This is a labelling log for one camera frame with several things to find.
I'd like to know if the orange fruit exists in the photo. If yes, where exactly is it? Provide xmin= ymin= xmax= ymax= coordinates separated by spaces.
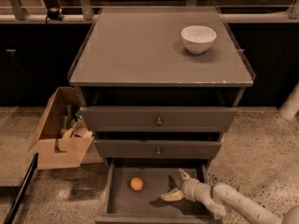
xmin=130 ymin=177 xmax=144 ymax=191

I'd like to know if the grey middle drawer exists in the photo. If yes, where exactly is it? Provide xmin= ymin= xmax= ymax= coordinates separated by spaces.
xmin=95 ymin=140 xmax=221 ymax=159

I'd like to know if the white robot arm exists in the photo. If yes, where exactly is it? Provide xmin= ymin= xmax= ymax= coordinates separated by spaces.
xmin=161 ymin=88 xmax=299 ymax=224

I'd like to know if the open cardboard box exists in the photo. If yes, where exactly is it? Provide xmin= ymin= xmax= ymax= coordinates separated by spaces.
xmin=29 ymin=87 xmax=94 ymax=170

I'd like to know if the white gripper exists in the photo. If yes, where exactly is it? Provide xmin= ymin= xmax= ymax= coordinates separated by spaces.
xmin=161 ymin=168 xmax=206 ymax=203

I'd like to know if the grey top drawer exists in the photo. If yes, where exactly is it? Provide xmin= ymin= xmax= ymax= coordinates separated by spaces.
xmin=80 ymin=106 xmax=236 ymax=133

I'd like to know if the grey drawer cabinet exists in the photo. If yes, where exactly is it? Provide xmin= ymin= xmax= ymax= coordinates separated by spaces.
xmin=66 ymin=1 xmax=256 ymax=224

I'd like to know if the black bar on floor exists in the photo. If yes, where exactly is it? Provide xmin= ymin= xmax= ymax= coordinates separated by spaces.
xmin=3 ymin=153 xmax=38 ymax=224

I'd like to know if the small black device on ledge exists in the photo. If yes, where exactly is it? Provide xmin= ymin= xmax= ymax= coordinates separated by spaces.
xmin=47 ymin=7 xmax=64 ymax=21

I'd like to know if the bottles and paper in box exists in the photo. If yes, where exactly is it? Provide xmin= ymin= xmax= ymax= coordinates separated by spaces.
xmin=60 ymin=105 xmax=93 ymax=138

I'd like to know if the grey open bottom drawer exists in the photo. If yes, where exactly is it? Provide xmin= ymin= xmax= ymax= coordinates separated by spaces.
xmin=95 ymin=159 xmax=217 ymax=224

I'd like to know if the white ceramic bowl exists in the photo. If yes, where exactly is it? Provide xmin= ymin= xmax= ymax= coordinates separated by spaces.
xmin=180 ymin=25 xmax=217 ymax=54

